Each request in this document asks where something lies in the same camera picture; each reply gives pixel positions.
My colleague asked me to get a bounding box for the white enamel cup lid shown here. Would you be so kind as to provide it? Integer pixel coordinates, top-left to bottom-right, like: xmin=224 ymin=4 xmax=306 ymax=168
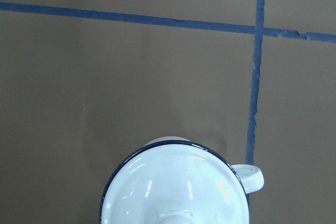
xmin=99 ymin=136 xmax=264 ymax=223

